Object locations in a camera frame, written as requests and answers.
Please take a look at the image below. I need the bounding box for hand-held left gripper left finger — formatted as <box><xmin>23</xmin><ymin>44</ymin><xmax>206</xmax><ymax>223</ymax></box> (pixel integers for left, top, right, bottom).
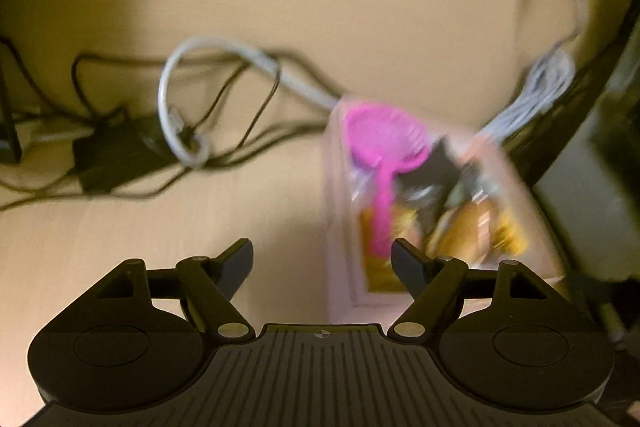
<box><xmin>94</xmin><ymin>237</ymin><xmax>257</xmax><ymax>341</ymax></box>

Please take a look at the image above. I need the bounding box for white bundled power cable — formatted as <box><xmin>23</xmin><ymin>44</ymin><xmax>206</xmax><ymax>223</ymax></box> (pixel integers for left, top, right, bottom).
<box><xmin>477</xmin><ymin>0</ymin><xmax>591</xmax><ymax>145</ymax></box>

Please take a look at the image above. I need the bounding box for clear plastic storage box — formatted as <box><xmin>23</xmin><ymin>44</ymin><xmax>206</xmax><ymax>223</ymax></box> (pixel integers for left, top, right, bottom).
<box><xmin>321</xmin><ymin>93</ymin><xmax>568</xmax><ymax>324</ymax></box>

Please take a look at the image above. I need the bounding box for yellow snack packet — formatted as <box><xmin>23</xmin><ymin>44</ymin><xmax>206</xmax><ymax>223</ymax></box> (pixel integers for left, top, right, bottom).
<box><xmin>359</xmin><ymin>206</ymin><xmax>403</xmax><ymax>294</ymax></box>

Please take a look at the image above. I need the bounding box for grey looped cable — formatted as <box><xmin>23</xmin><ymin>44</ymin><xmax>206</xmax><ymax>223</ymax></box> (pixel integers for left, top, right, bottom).
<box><xmin>157</xmin><ymin>36</ymin><xmax>343</xmax><ymax>168</ymax></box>

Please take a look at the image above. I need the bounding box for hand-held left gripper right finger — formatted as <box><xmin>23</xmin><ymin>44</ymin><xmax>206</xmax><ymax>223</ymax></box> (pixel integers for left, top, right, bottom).
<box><xmin>388</xmin><ymin>237</ymin><xmax>552</xmax><ymax>341</ymax></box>

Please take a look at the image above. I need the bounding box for glass-sided computer case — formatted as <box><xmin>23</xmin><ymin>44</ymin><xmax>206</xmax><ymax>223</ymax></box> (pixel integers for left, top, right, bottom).
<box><xmin>500</xmin><ymin>4</ymin><xmax>640</xmax><ymax>288</ymax></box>

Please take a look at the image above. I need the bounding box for pink plastic hand fan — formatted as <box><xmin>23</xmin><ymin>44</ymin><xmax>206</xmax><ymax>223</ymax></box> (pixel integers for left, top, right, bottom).
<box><xmin>343</xmin><ymin>103</ymin><xmax>432</xmax><ymax>260</ymax></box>

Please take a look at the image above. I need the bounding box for black power adapter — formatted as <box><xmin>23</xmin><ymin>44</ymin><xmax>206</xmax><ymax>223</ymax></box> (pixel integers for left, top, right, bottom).
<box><xmin>71</xmin><ymin>113</ymin><xmax>177</xmax><ymax>194</ymax></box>

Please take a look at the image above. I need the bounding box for thin black cable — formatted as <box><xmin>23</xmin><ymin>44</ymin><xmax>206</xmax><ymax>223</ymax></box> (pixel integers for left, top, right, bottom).
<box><xmin>0</xmin><ymin>34</ymin><xmax>331</xmax><ymax>212</ymax></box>

